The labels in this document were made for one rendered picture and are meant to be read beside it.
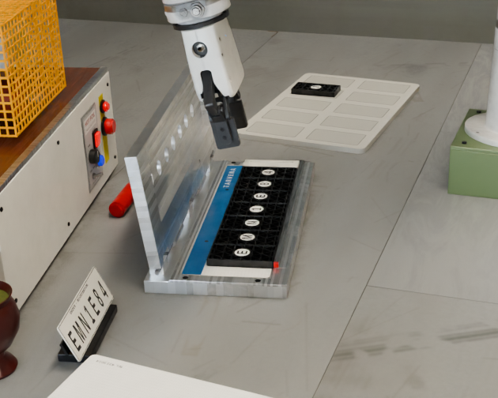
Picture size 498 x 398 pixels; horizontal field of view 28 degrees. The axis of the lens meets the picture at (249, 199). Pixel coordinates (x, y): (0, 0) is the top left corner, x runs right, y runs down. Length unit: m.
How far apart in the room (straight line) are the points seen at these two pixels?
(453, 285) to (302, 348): 0.27
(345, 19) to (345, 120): 1.87
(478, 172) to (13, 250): 0.78
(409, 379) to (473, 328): 0.15
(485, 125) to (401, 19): 2.07
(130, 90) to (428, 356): 1.20
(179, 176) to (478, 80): 0.93
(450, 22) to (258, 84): 1.62
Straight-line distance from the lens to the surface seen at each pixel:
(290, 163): 1.76
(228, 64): 1.28
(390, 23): 3.83
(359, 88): 2.20
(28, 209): 1.44
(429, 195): 1.72
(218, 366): 1.28
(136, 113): 2.14
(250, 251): 1.47
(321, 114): 2.05
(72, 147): 1.61
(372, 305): 1.40
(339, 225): 1.61
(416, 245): 1.55
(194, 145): 1.70
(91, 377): 1.12
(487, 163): 1.70
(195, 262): 1.47
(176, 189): 1.54
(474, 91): 2.23
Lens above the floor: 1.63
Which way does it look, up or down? 25 degrees down
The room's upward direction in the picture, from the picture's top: 2 degrees counter-clockwise
